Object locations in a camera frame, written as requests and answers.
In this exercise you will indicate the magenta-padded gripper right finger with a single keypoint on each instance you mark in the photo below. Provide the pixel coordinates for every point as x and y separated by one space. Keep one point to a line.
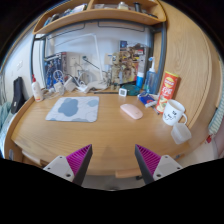
165 165

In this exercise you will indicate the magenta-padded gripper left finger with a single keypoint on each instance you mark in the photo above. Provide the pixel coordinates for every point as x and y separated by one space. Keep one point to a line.
60 165

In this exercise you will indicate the pink computer mouse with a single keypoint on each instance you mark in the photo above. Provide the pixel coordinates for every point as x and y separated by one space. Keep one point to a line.
131 111

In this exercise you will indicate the white blue-cloud mouse pad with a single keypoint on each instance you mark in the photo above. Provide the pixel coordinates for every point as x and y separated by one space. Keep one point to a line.
73 109

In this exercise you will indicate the translucent plastic cup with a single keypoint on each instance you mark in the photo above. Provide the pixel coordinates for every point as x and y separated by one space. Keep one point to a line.
181 133

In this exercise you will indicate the white printed mug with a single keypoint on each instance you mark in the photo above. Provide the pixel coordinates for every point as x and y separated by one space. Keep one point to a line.
172 112

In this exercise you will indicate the dark pen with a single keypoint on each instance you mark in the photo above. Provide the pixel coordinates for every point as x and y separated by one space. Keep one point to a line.
156 109

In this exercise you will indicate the blue tissue packet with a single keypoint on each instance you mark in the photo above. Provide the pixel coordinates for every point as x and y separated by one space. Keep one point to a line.
146 99

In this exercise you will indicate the striped green cloth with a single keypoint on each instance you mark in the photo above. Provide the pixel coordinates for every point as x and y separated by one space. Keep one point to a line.
217 118

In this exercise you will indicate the teal blanket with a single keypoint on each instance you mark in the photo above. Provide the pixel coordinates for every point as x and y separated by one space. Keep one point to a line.
4 120

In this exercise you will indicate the red chips can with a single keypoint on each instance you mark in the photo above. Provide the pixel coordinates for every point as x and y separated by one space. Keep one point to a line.
167 91

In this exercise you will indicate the white red-capped bottle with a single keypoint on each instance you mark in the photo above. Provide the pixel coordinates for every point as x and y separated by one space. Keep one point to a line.
37 91

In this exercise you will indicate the white power strip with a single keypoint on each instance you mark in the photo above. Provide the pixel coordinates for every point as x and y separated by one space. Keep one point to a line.
83 88

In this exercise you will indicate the white power adapter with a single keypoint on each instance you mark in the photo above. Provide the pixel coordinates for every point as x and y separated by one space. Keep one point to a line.
69 85

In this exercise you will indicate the black bag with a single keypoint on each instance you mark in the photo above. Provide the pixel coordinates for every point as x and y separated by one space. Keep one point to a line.
18 95

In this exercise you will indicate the small white desk clock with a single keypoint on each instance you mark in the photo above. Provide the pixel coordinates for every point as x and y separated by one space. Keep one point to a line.
122 92

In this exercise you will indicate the blue spray bottle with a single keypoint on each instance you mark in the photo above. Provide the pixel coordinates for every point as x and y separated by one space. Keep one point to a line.
151 80

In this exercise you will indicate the black ruler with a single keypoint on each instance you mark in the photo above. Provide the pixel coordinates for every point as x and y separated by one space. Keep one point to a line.
106 92

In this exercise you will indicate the small blue white bottle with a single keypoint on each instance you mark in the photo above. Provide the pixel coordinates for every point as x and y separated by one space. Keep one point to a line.
140 80

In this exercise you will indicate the blue model kit box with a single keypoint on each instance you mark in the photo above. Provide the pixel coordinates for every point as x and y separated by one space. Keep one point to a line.
53 68

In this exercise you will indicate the brown tree figure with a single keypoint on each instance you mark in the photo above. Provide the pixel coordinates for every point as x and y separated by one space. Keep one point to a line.
116 68

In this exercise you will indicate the wooden shelf unit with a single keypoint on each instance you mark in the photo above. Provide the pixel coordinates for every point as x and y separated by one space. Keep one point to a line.
100 15

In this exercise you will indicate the white wall socket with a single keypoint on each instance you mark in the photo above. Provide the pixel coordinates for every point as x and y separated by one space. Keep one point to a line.
74 60

